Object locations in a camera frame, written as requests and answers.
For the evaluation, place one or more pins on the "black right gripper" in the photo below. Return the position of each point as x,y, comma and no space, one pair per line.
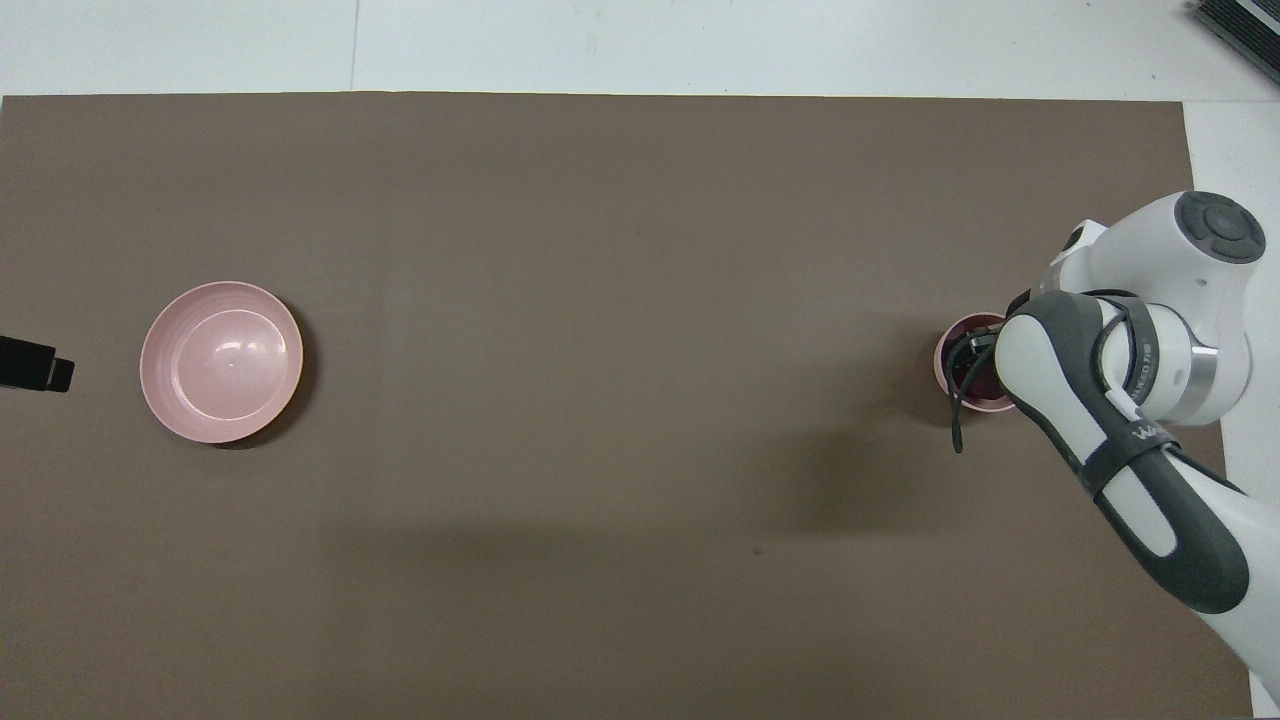
1020,302

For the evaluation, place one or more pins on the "dark red apple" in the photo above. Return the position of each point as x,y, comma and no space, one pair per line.
990,385

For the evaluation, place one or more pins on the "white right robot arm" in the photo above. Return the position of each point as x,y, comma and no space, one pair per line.
1180,270

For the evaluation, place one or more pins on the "pink bowl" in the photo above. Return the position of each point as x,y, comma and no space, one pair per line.
985,405

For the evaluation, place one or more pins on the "pink plate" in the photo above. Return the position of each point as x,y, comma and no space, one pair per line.
220,362

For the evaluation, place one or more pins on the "brown table mat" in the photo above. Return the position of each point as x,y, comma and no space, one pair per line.
620,300

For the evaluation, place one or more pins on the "dark ribbed panel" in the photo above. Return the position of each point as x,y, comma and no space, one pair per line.
1245,25

